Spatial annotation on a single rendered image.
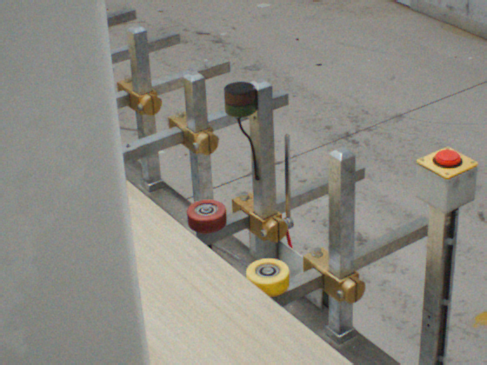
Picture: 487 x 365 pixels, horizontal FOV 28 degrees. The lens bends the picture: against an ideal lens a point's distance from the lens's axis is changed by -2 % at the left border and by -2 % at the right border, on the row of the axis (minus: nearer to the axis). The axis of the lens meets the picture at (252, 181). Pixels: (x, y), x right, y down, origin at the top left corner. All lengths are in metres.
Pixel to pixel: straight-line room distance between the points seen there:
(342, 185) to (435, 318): 0.29
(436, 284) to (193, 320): 0.43
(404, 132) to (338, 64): 0.76
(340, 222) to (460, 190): 0.34
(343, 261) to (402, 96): 2.73
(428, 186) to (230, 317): 0.44
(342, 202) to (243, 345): 0.33
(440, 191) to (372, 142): 2.62
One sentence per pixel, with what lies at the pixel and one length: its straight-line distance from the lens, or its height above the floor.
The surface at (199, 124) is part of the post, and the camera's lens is 2.19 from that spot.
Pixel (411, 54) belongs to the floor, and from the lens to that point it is 4.99.
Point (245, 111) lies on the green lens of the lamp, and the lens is 1.90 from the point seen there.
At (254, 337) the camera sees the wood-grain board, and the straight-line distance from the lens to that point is 1.70.
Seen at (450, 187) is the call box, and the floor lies 1.20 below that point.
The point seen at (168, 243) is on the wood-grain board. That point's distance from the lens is 1.95.
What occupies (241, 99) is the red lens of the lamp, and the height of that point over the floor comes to 1.16.
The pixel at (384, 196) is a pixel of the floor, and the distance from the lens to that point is 3.78.
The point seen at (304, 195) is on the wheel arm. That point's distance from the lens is 2.17.
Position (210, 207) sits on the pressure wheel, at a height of 0.90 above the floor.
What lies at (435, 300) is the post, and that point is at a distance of 1.69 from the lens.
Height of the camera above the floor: 1.99
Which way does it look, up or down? 31 degrees down
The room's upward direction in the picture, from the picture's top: 3 degrees counter-clockwise
